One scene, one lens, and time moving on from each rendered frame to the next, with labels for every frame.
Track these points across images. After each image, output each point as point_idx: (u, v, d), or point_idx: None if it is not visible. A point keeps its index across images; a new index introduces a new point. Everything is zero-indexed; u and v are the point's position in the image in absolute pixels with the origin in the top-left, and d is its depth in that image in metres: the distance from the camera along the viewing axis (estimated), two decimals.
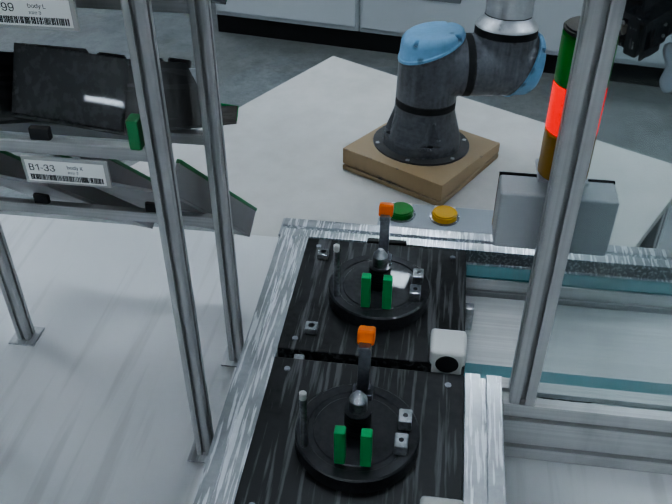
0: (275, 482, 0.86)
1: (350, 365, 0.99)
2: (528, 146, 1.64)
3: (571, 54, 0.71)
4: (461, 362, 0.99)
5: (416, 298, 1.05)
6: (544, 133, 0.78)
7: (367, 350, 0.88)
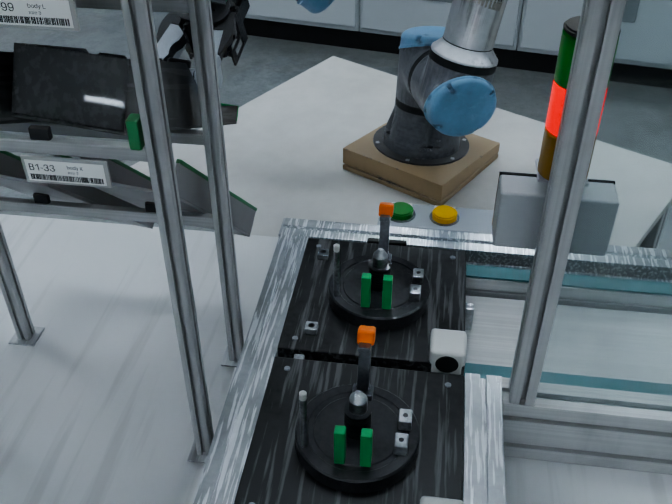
0: (275, 482, 0.86)
1: (350, 365, 0.99)
2: (528, 146, 1.64)
3: (571, 54, 0.71)
4: (461, 362, 0.99)
5: (416, 298, 1.05)
6: (544, 133, 0.78)
7: (367, 350, 0.88)
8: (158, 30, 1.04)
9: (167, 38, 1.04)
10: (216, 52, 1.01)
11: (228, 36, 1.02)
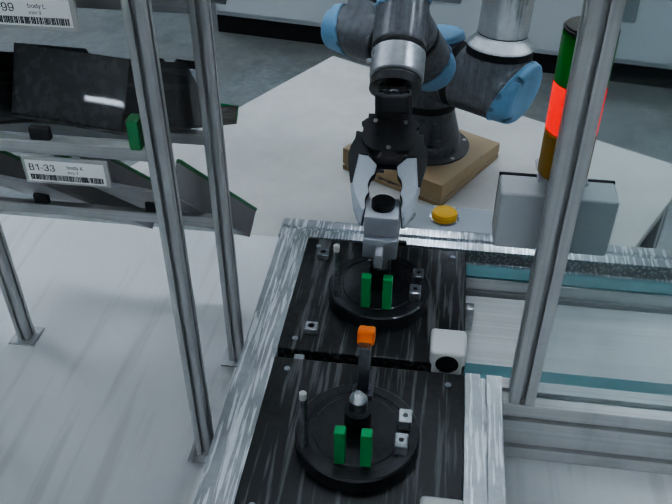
0: (275, 482, 0.86)
1: (350, 365, 0.99)
2: (528, 146, 1.64)
3: (571, 54, 0.71)
4: (461, 362, 0.99)
5: (416, 298, 1.05)
6: (544, 133, 0.78)
7: (367, 350, 0.88)
8: (348, 164, 1.03)
9: (361, 172, 1.02)
10: (417, 185, 1.01)
11: (424, 164, 1.02)
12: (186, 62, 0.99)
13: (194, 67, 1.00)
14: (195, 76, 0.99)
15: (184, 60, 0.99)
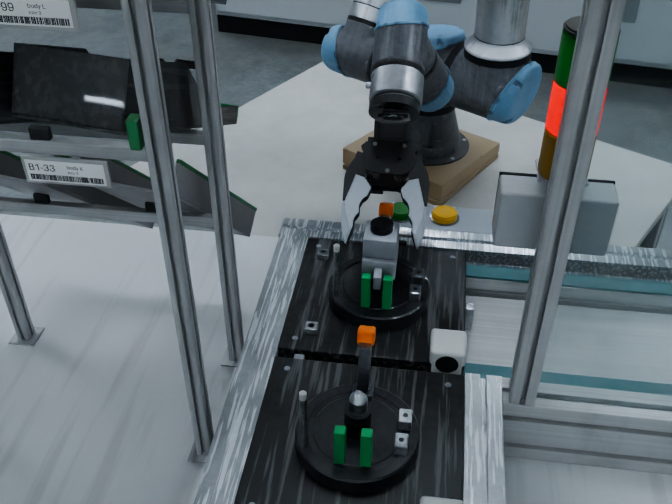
0: (275, 482, 0.86)
1: (350, 365, 0.99)
2: (528, 146, 1.64)
3: (571, 54, 0.71)
4: (461, 362, 0.99)
5: (416, 298, 1.05)
6: (544, 133, 0.78)
7: (367, 350, 0.88)
8: (344, 182, 1.05)
9: (355, 192, 1.05)
10: (423, 204, 1.04)
11: (426, 184, 1.04)
12: (186, 62, 0.99)
13: (194, 67, 1.00)
14: (195, 76, 0.99)
15: (184, 60, 0.99)
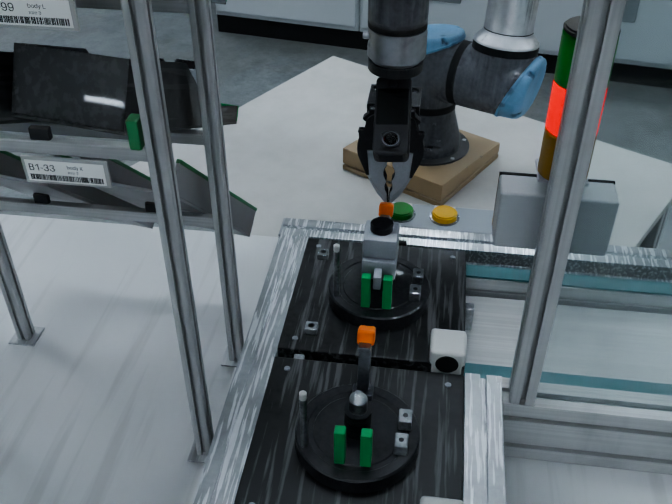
0: (275, 482, 0.86)
1: (350, 365, 0.99)
2: (528, 146, 1.64)
3: (571, 54, 0.71)
4: (461, 362, 0.99)
5: (416, 298, 1.05)
6: (544, 133, 0.78)
7: (367, 350, 0.88)
8: (360, 161, 1.09)
9: (374, 166, 1.09)
10: (408, 177, 1.09)
11: (418, 161, 1.08)
12: (186, 62, 0.99)
13: (194, 67, 1.00)
14: (195, 76, 0.99)
15: (184, 60, 0.99)
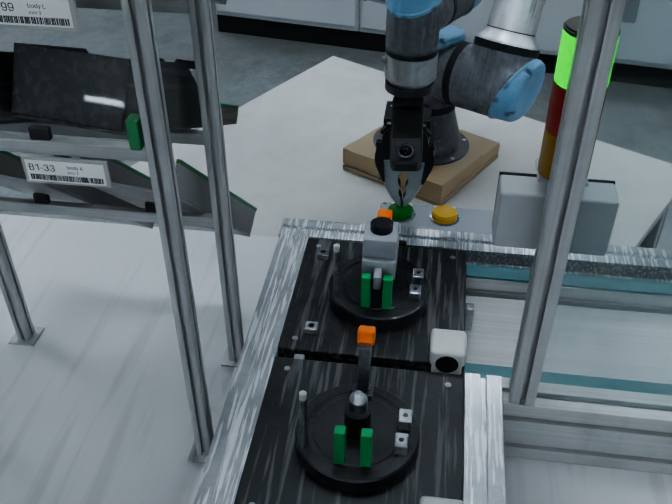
0: (275, 482, 0.86)
1: (350, 365, 0.99)
2: (528, 146, 1.64)
3: (571, 54, 0.71)
4: (461, 362, 0.99)
5: (416, 298, 1.05)
6: (544, 133, 0.78)
7: (367, 350, 0.88)
8: (377, 169, 1.22)
9: (390, 174, 1.23)
10: (420, 184, 1.23)
11: (429, 170, 1.21)
12: (186, 62, 0.99)
13: (194, 67, 1.00)
14: (195, 76, 0.99)
15: (184, 60, 0.99)
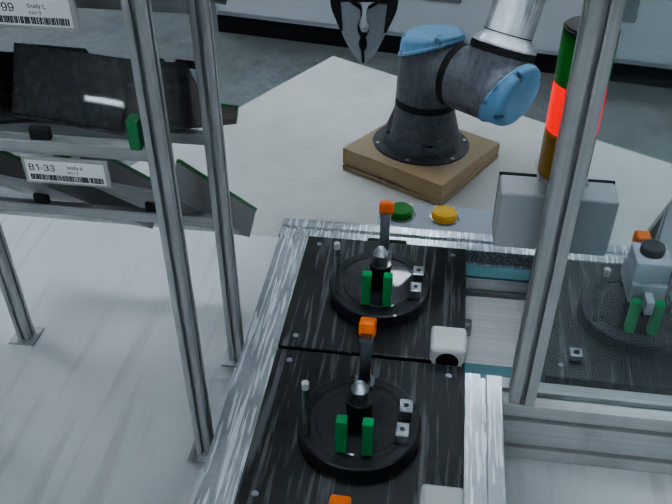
0: (313, 320, 1.06)
1: (371, 242, 1.20)
2: (528, 146, 1.64)
3: (571, 54, 0.71)
4: None
5: None
6: (544, 133, 0.78)
7: (387, 217, 1.08)
8: (334, 14, 1.07)
9: (348, 20, 1.07)
10: (383, 32, 1.07)
11: (393, 13, 1.05)
12: (186, 62, 0.99)
13: (194, 67, 1.00)
14: (195, 76, 0.99)
15: (184, 60, 0.99)
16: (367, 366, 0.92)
